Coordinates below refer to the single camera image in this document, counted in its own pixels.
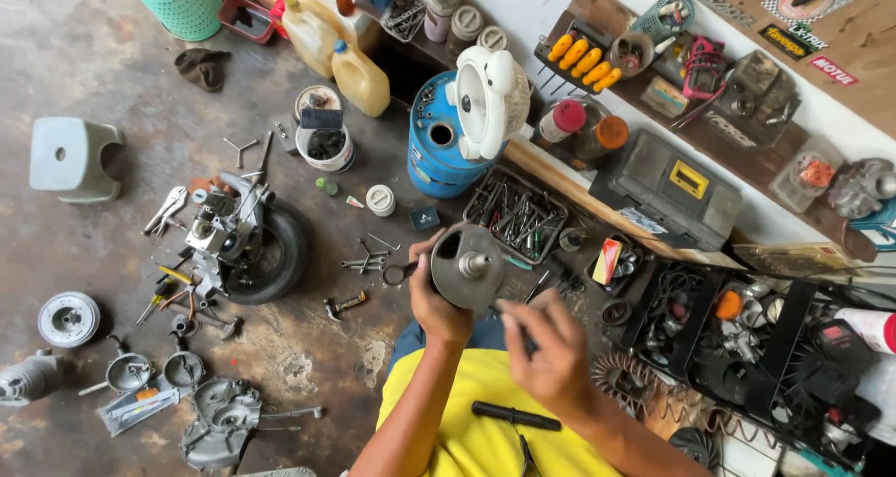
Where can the yellow shirt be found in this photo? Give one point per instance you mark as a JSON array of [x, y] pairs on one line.
[[476, 442]]

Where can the small tool with orange grip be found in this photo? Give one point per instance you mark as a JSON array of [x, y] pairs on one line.
[[344, 304]]

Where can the wooden wall shelf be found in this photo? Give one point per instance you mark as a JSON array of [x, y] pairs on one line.
[[756, 165]]

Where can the spray can orange cap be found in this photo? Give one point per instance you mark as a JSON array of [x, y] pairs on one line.
[[610, 134]]

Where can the small black box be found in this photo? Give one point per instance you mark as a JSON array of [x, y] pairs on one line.
[[424, 219]]

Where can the white bucket with black parts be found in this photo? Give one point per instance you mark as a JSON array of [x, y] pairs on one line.
[[325, 148]]

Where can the grey metal flywheel with shaft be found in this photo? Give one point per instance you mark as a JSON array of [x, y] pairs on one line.
[[462, 270]]

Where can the clear bag of tools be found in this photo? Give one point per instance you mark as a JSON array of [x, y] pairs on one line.
[[136, 410]]

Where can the steel kick shaft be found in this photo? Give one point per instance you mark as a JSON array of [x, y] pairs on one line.
[[290, 414]]

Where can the yellow jerrycan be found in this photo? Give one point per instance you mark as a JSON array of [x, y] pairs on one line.
[[311, 39]]

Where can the person's right fingers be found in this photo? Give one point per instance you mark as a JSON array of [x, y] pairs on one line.
[[535, 316]]

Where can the white can red cap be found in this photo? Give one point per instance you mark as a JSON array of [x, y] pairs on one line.
[[868, 328]]

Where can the clear plastic box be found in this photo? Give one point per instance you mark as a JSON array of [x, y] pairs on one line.
[[805, 176]]

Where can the red plastic container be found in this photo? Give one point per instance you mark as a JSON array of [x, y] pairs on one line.
[[245, 18]]

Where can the white electric fan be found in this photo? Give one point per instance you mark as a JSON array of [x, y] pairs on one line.
[[490, 102]]

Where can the wooden tool board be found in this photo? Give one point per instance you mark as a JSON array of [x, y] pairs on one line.
[[840, 29]]

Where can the yellow oil jug blue cap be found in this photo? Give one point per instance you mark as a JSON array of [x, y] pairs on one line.
[[360, 78]]

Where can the green mesh basket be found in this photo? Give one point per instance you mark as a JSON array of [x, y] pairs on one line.
[[661, 18]]

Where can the red yellow packet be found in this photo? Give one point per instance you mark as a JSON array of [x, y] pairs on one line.
[[607, 261]]

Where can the grey engine case cover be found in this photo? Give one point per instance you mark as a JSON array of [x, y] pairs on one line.
[[220, 421]]

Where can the green plastic basket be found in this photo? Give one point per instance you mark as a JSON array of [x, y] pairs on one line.
[[178, 4]]

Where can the blue jeans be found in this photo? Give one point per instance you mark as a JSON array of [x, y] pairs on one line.
[[413, 344]]

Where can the grey toolbox yellow latch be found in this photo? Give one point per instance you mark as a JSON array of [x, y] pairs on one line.
[[665, 190]]

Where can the round brown container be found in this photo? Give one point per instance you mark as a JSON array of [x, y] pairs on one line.
[[630, 55]]

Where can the scooter engine with wheel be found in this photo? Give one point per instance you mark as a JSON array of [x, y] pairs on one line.
[[245, 246]]

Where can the white finned flywheel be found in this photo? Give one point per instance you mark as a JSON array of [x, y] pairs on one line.
[[68, 319]]

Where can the rack of yellow screwdrivers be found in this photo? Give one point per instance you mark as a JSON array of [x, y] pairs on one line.
[[581, 60]]

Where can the grey lidded jar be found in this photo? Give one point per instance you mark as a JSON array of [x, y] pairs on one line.
[[464, 29], [493, 38]]

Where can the black crate of parts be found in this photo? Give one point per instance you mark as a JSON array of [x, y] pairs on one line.
[[756, 351]]

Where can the grey plastic stool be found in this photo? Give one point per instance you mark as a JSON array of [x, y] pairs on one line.
[[70, 158]]

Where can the small round tin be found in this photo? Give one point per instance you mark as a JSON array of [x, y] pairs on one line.
[[572, 239]]

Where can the tall clear jar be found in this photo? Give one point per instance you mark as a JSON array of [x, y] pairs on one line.
[[442, 4]]

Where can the thin black screwdriver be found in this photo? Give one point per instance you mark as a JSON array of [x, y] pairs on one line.
[[537, 286]]

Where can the blue metal drum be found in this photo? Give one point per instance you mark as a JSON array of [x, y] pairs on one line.
[[430, 155]]

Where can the spray can red cap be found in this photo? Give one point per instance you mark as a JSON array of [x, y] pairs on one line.
[[562, 120]]

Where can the rusty coil spring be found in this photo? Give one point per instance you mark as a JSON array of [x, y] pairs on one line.
[[623, 382]]

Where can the grey carburetor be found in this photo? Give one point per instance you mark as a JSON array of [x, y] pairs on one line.
[[861, 186]]

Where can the person's left hand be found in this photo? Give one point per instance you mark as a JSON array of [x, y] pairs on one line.
[[437, 309]]

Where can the small green bottle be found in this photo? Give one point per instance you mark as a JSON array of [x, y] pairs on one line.
[[326, 186]]

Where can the grey engine cylinder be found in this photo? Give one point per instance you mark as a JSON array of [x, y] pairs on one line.
[[28, 380]]

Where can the silver locking pliers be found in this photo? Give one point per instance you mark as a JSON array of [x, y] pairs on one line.
[[166, 211]]

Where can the person's right hand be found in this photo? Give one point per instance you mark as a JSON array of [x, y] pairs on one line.
[[553, 358]]

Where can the person's left fingers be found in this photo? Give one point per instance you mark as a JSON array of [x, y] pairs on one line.
[[422, 253]]

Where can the steel hammer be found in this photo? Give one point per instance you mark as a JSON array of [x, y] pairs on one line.
[[210, 321]]

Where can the red multimeter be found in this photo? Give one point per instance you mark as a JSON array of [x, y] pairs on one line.
[[703, 67]]

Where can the brown rag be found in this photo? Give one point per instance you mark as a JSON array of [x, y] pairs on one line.
[[201, 67]]

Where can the bunch of steel wrenches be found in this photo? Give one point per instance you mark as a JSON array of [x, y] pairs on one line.
[[365, 261]]

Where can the white round tin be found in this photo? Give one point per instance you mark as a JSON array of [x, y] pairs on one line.
[[318, 97]]

